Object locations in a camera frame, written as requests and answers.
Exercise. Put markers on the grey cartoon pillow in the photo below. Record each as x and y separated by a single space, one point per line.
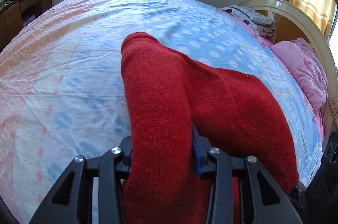
261 24

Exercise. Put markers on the pink pillow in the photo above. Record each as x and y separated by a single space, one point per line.
302 62

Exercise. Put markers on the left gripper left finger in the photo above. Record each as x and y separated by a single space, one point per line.
70 199

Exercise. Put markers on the brown wooden desk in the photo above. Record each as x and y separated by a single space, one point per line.
16 15

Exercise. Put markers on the cream wooden headboard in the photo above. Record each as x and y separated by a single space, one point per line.
291 23

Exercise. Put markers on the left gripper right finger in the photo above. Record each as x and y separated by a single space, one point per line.
239 181

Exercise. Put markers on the polka dot bed sheet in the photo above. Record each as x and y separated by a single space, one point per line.
62 93

